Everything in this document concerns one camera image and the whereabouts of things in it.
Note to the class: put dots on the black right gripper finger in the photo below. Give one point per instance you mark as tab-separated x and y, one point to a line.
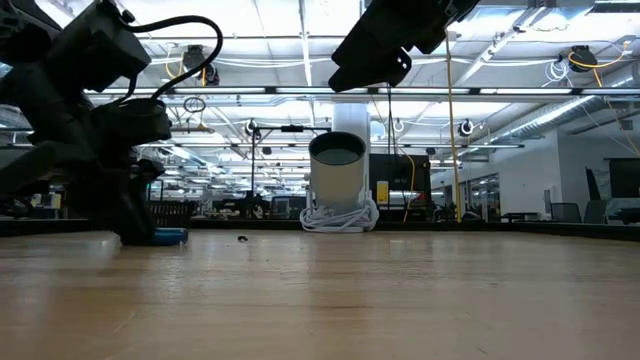
360	81
370	61

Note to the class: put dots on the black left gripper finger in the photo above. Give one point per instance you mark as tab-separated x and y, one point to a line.
137	210

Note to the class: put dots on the blue nail polish bottle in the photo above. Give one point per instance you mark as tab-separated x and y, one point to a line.
170	236

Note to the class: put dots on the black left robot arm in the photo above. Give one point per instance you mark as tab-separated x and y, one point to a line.
45	100

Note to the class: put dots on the black slotted plastic basket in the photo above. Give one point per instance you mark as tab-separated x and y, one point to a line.
172	215

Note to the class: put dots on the white building column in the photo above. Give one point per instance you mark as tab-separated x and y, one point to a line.
350	120

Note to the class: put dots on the white spotlight lamp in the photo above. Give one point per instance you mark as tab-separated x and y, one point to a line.
337	180

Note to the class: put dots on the black cabinet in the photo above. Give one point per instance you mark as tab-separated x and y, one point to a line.
400	175

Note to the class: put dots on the small black debris piece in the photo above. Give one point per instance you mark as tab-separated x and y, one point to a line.
242	238

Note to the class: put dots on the yellow sign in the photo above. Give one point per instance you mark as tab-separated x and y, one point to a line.
382	192

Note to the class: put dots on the grey mesh office chair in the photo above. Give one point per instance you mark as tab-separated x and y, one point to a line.
566	212
595	212

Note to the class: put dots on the black aluminium table frame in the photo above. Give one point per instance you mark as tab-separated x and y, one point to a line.
575	230

